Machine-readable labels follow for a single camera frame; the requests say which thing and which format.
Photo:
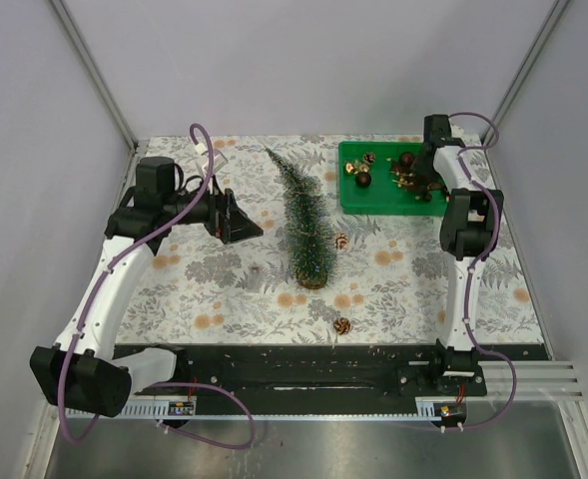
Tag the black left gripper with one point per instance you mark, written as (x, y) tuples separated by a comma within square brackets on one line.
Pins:
[(224, 210)]

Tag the small green christmas tree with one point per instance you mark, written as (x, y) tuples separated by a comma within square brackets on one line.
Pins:
[(308, 231)]

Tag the pine cone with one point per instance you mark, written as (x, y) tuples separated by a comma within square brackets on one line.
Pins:
[(341, 241), (342, 326)]

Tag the pine cone front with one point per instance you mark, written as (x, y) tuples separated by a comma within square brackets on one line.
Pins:
[(342, 326)]

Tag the brown ribbon gold berries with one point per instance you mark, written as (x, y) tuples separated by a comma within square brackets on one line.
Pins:
[(421, 188)]

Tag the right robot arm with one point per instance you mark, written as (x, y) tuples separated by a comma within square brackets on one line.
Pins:
[(468, 235)]

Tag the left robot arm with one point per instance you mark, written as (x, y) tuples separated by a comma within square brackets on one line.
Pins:
[(79, 371)]

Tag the dark brown bauble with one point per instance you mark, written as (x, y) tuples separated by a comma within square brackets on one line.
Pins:
[(363, 179)]

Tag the green plastic tray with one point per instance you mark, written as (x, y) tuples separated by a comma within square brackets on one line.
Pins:
[(383, 197)]

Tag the brown bauble in tray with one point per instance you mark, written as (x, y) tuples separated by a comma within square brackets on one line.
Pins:
[(407, 159)]

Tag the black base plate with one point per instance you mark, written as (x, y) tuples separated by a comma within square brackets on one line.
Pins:
[(317, 380)]

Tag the white slotted cable duct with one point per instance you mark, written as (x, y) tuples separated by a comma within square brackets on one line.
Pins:
[(159, 410)]

